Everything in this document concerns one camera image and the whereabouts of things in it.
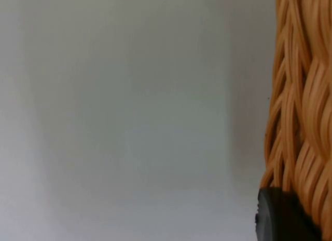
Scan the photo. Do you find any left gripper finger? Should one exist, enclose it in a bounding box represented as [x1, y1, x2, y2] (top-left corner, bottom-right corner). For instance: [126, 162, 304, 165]
[255, 188, 324, 241]

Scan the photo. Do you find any pale brown wicker basket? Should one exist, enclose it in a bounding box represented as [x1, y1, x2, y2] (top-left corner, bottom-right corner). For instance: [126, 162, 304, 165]
[260, 0, 332, 241]

